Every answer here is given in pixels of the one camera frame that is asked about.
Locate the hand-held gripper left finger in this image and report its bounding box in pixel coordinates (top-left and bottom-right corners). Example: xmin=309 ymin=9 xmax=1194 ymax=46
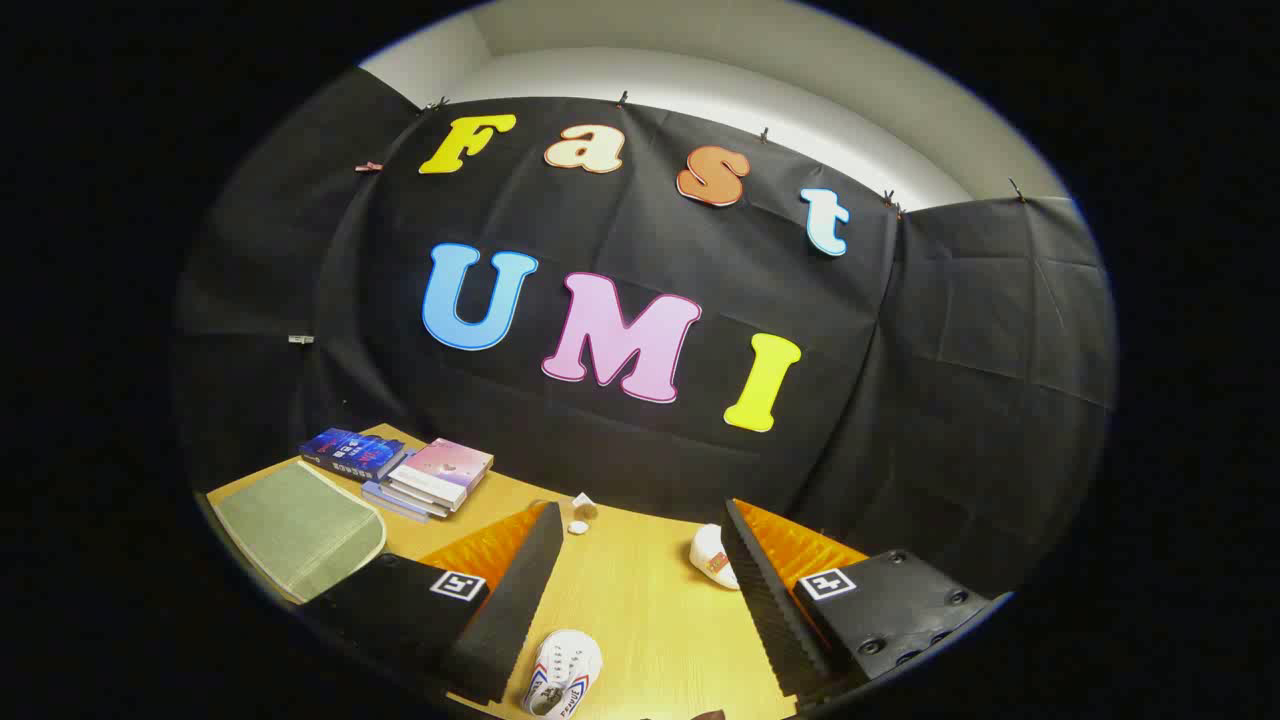
xmin=300 ymin=500 xmax=566 ymax=707

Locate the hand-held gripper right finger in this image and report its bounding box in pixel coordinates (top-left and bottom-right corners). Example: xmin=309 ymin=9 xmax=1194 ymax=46
xmin=720 ymin=498 xmax=1013 ymax=711

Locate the white canvas shoe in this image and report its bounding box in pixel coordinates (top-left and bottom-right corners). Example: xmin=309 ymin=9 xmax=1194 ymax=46
xmin=520 ymin=628 xmax=604 ymax=719

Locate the green fabric storage box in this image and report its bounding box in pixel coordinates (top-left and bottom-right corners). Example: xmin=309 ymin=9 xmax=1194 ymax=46
xmin=210 ymin=460 xmax=388 ymax=604

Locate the grey book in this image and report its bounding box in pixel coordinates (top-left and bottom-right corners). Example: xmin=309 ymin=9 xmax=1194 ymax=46
xmin=378 ymin=478 xmax=463 ymax=519

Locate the pink cover book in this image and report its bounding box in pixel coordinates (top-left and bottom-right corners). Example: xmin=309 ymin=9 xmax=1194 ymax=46
xmin=388 ymin=438 xmax=494 ymax=511

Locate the pale blue book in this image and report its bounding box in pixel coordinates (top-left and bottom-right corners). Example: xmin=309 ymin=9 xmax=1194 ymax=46
xmin=362 ymin=480 xmax=433 ymax=523

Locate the dark blue printed book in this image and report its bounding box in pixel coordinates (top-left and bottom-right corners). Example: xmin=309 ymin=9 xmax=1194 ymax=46
xmin=298 ymin=428 xmax=408 ymax=483

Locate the black backdrop cloth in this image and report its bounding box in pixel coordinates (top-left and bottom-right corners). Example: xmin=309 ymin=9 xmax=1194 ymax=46
xmin=172 ymin=68 xmax=1118 ymax=601

